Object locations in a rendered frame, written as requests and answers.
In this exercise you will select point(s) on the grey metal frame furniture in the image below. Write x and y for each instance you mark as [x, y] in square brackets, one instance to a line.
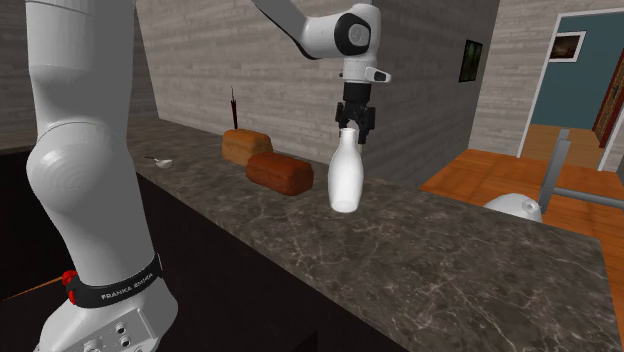
[556, 173]

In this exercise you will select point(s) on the brown wooden door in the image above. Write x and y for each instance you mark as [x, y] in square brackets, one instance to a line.
[612, 105]

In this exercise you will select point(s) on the small white spoon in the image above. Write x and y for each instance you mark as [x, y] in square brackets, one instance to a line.
[163, 162]

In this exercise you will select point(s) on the dark slender stick tool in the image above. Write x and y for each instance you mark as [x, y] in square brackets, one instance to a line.
[234, 111]

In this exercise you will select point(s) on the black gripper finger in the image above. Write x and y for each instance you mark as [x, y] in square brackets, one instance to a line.
[366, 126]
[342, 117]

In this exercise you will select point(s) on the white bottle vase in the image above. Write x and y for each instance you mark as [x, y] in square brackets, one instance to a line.
[345, 175]

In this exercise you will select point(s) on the dark framed wall picture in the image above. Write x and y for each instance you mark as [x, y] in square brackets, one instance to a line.
[470, 61]

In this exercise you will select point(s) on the white framed wall picture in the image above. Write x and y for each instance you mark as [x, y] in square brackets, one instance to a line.
[567, 46]

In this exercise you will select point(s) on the dark brown bread loaf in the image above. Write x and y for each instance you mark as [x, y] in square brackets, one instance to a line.
[279, 173]

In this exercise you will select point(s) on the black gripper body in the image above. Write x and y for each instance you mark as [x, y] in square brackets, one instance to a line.
[357, 95]

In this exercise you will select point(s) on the white rounded object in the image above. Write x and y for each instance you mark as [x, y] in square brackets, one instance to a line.
[514, 207]

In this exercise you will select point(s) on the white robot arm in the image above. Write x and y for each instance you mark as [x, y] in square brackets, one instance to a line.
[83, 146]

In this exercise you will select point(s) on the light brown bread loaf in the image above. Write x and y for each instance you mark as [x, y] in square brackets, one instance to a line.
[245, 144]

